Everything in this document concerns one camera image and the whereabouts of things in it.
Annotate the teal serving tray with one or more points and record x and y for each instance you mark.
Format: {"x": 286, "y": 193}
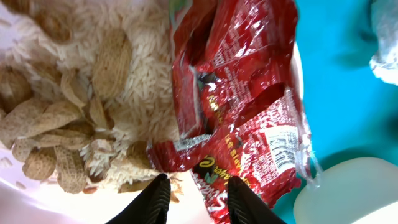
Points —
{"x": 351, "y": 113}

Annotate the peanut shells and rice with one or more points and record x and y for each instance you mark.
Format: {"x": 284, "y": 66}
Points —
{"x": 84, "y": 89}

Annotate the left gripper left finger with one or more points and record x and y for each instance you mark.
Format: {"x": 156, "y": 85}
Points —
{"x": 150, "y": 206}

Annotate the red snack wrapper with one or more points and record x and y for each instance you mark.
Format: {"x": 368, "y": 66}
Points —
{"x": 237, "y": 100}

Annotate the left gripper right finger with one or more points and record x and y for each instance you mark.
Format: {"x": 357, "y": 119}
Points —
{"x": 245, "y": 207}

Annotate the white plate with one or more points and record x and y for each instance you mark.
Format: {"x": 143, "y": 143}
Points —
{"x": 187, "y": 203}

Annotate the white tissue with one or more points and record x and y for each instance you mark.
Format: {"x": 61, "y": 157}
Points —
{"x": 384, "y": 24}

